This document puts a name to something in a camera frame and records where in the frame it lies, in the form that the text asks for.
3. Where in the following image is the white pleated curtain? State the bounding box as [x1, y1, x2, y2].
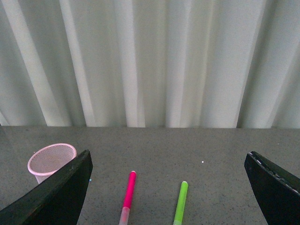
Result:
[0, 0, 300, 128]

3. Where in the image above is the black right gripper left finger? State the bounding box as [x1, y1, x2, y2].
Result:
[0, 150, 93, 225]

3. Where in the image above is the pink mesh pen cup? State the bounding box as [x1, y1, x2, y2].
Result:
[27, 143, 77, 184]

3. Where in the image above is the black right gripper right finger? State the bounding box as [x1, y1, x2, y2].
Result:
[244, 151, 300, 225]

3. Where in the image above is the pink marker pen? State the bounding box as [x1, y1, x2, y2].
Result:
[119, 171, 136, 225]

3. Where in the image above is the green marker pen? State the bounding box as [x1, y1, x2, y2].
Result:
[173, 181, 188, 225]

